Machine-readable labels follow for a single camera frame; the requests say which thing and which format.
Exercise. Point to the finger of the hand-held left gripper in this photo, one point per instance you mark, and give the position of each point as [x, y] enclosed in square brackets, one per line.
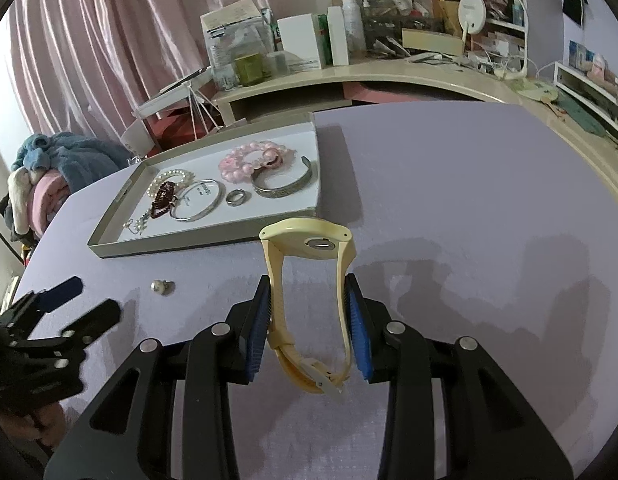
[64, 291]
[99, 317]

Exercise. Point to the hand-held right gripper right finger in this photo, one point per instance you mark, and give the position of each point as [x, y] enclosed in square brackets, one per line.
[361, 335]

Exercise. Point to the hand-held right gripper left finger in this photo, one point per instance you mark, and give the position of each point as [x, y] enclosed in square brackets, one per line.
[254, 330]

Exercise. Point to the yellow wrist watch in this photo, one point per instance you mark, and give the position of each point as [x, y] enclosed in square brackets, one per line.
[299, 232]

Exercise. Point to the thin silver bangle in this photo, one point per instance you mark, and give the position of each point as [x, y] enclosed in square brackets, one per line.
[214, 205]

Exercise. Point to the dark metal cuff bangle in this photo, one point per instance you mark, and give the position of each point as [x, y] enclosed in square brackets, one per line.
[284, 190]

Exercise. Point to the grey jewelry tray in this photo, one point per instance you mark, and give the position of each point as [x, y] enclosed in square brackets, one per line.
[299, 185]

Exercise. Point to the person's left hand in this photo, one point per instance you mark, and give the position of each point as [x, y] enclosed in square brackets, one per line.
[44, 422]

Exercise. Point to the pile of blankets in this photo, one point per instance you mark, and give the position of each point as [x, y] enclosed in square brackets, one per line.
[64, 160]

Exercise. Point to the white flat board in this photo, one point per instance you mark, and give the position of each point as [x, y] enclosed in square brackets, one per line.
[171, 92]

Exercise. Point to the pink curtain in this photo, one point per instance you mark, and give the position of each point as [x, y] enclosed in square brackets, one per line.
[99, 35]

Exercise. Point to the green glass jar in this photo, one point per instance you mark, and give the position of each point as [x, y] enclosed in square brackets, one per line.
[248, 71]

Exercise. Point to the clear jar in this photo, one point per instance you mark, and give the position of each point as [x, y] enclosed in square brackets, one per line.
[275, 64]

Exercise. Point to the beige curved desk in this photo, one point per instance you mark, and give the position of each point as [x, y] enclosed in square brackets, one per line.
[439, 72]

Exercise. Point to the green box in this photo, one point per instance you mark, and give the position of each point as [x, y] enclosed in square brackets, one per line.
[323, 40]

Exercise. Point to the light green hand fan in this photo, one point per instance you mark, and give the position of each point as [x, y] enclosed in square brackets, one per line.
[536, 91]

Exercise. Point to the tall white box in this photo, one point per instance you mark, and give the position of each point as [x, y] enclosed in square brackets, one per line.
[338, 35]

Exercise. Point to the flat beige box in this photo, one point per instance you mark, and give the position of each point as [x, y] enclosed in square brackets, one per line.
[431, 41]

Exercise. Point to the cardboard box with clear packaging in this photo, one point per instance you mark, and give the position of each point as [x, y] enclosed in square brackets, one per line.
[229, 25]

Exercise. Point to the dark green cloth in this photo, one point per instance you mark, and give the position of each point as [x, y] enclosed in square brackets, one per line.
[581, 115]

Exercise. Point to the white bottle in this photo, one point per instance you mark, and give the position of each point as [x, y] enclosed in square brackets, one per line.
[353, 22]

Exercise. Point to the clear acrylic organiser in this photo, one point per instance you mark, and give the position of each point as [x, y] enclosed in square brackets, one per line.
[394, 10]

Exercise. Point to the white desk organiser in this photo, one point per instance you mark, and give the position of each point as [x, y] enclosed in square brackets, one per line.
[594, 90]

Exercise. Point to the round white mirror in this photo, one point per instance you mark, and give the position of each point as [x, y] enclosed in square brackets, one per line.
[471, 12]

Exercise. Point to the white gooseneck desk lamp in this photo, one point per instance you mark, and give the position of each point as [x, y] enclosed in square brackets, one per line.
[521, 20]

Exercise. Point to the pink shelf unit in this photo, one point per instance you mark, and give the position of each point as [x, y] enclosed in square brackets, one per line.
[494, 5]

